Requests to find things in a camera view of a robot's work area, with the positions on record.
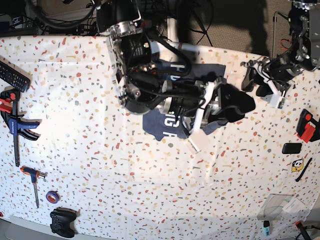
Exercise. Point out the light blue highlighter marker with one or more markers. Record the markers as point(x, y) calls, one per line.
point(266, 228)

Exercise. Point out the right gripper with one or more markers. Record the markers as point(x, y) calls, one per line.
point(197, 104)

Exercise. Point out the red black clamp right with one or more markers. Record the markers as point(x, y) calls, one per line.
point(308, 129)

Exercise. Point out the black game controller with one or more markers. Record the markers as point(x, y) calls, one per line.
point(61, 221)

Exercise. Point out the black TV remote control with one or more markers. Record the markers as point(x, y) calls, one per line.
point(14, 78)

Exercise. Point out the orange black tool bottom right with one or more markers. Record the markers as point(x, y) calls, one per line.
point(302, 231)

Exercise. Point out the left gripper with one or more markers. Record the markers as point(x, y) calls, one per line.
point(273, 77)

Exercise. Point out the yellow cartoon sticker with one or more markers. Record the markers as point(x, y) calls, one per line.
point(297, 165)

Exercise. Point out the clear plastic bag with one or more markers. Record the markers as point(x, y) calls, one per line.
point(272, 208)

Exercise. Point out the blue grey T-shirt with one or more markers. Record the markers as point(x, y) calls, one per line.
point(164, 125)

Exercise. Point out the white table leg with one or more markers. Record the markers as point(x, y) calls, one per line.
point(172, 29)

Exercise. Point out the small black case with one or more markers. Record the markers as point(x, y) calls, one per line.
point(291, 148)

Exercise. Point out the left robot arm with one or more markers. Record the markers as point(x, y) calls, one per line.
point(304, 29)

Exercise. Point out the black pen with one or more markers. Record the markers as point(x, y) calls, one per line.
point(304, 170)

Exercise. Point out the white paper card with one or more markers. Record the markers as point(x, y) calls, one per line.
point(294, 205)

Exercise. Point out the orange blue T-handle screwdriver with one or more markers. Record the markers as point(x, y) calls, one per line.
point(35, 175)

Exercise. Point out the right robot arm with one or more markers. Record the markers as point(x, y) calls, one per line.
point(159, 82)

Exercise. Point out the purple tape roll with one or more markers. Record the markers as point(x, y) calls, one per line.
point(52, 197)

